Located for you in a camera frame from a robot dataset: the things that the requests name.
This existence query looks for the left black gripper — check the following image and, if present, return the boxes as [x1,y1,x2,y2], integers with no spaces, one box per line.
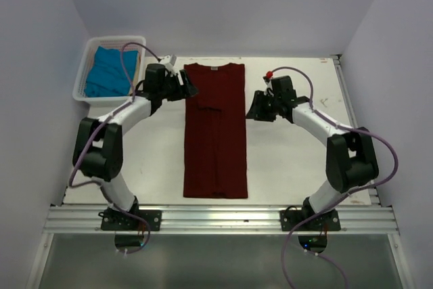
[159,70,198,102]

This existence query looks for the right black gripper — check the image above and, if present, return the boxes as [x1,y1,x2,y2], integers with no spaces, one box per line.
[246,90,281,123]

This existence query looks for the dark red t shirt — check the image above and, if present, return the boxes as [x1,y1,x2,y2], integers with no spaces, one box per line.
[183,63,248,199]

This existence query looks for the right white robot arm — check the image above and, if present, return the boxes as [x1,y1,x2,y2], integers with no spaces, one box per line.
[246,72,379,230]

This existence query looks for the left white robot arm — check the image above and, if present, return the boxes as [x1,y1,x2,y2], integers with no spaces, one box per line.
[68,62,198,230]

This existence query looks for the white plastic basket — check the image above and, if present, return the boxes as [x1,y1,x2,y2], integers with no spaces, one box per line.
[72,35,146,107]

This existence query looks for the blue t shirt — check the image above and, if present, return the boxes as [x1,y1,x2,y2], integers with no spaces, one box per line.
[84,46,131,97]

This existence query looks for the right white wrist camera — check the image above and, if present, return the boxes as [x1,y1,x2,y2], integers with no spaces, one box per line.
[263,71,273,83]

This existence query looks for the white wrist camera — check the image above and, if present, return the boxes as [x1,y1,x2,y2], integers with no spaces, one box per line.
[263,71,273,83]
[159,54,177,74]

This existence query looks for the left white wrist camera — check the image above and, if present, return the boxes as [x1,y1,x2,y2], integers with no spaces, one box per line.
[159,54,177,74]

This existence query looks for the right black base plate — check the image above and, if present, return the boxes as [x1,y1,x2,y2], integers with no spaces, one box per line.
[279,206,341,231]

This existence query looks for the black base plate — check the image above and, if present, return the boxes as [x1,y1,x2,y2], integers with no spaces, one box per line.
[279,206,341,231]
[98,205,162,231]

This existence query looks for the aluminium mounting rail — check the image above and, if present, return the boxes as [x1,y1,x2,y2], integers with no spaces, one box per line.
[43,204,398,235]

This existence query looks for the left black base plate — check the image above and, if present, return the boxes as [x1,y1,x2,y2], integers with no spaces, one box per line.
[98,205,162,231]

